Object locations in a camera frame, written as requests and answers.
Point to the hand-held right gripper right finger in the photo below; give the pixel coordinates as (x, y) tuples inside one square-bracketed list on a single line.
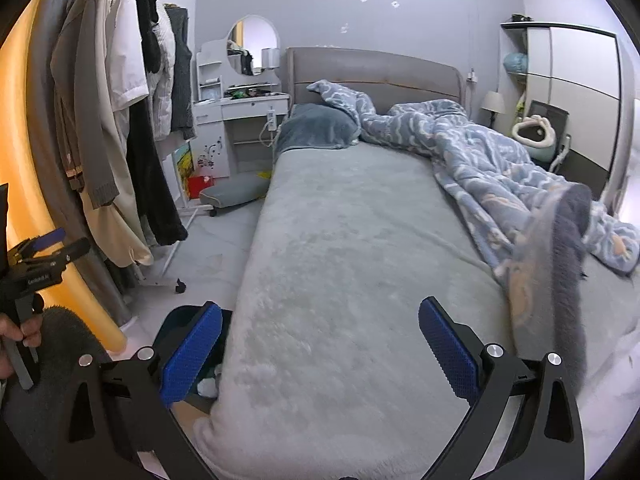
[(447, 355)]

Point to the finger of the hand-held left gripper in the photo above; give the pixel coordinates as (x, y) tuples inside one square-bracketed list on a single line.
[(70, 252), (50, 237)]

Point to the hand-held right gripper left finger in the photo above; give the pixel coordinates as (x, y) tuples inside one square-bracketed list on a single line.
[(192, 355)]

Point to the dark blue bin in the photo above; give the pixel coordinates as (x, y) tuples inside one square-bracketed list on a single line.
[(175, 322)]

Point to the person's left forearm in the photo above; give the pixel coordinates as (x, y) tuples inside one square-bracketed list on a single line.
[(55, 340)]

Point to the person's left hand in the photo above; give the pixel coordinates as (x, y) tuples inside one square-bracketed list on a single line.
[(10, 332)]

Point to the cream long coat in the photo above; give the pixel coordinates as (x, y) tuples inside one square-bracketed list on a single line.
[(115, 225)]

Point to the white clothes rack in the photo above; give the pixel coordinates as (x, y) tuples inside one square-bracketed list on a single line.
[(170, 260)]

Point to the yellow curtain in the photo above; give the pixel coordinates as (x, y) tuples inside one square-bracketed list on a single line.
[(22, 135)]

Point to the olive beige jacket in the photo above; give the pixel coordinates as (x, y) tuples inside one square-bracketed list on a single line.
[(82, 110)]

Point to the yellow green painting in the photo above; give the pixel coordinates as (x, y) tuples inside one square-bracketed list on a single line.
[(183, 167)]

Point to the red box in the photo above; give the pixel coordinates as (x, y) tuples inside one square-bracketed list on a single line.
[(200, 186)]

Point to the grey upholstered bed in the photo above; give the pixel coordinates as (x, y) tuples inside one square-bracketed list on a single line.
[(350, 235)]

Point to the grey cushioned stool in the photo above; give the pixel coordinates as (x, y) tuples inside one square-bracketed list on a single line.
[(232, 192)]

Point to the white shirt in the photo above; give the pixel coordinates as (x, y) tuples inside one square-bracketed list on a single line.
[(127, 60)]

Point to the white puffer jacket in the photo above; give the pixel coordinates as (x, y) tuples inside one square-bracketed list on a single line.
[(165, 80)]

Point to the blue cloud-print blanket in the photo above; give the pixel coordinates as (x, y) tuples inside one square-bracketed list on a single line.
[(475, 160)]

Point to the grey knit vest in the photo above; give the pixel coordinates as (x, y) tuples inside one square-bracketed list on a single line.
[(181, 75)]

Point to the white dressing table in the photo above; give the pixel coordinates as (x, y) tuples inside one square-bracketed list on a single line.
[(235, 110)]

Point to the cream and green cat bed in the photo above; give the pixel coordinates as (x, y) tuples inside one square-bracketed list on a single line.
[(542, 141)]

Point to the white power strip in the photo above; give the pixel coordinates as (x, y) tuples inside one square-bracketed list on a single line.
[(271, 121)]

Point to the black hanging garment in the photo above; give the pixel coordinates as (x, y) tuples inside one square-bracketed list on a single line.
[(145, 10)]

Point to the beige shade bedside lamp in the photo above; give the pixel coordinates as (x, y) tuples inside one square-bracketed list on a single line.
[(494, 101)]

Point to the yellow-green toy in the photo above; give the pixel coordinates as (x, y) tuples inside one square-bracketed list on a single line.
[(520, 107)]

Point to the grey-blue pillow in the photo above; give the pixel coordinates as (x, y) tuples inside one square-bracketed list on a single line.
[(315, 127)]

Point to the black framed panel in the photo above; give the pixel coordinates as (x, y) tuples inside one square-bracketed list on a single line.
[(550, 110)]

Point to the grey shade table lamp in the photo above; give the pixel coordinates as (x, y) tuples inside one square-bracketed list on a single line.
[(270, 57)]

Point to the round mirror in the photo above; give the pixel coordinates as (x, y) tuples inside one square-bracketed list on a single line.
[(252, 35)]

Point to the white wardrobe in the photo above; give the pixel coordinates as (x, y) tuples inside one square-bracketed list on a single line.
[(575, 85)]

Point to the light blue plush bundle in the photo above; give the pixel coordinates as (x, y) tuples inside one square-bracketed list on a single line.
[(515, 62)]

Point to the white wall plug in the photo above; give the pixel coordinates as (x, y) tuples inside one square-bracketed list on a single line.
[(471, 77)]

